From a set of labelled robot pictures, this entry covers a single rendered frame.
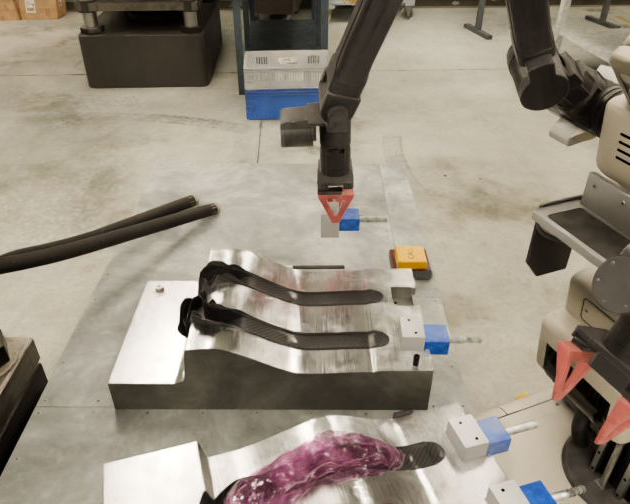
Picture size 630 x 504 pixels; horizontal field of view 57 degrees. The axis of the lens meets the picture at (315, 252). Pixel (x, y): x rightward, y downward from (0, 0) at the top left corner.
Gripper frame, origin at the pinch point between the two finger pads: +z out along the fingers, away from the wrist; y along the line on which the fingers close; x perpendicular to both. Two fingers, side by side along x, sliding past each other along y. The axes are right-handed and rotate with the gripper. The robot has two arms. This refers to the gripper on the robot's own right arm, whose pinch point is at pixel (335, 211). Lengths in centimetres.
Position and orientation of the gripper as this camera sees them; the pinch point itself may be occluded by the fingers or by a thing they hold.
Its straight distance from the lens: 114.7
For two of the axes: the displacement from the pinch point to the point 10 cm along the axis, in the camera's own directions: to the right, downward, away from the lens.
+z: 0.2, 8.2, 5.7
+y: -0.1, 5.7, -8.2
